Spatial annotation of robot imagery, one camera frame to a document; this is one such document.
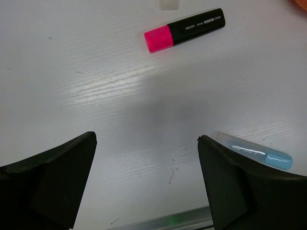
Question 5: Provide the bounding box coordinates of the blue clear highlighter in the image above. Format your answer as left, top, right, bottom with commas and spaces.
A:
213, 132, 293, 171

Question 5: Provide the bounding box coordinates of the orange round organizer container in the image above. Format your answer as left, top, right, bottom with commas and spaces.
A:
287, 0, 307, 17

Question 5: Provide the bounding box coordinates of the yellow highlighter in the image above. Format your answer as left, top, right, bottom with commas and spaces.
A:
159, 0, 179, 10

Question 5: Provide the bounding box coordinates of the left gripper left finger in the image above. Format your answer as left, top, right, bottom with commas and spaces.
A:
0, 131, 97, 230

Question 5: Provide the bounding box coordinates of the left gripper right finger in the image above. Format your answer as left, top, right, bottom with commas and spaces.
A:
198, 135, 307, 230

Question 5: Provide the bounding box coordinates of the pink black highlighter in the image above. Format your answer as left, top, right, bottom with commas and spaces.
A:
143, 8, 225, 53

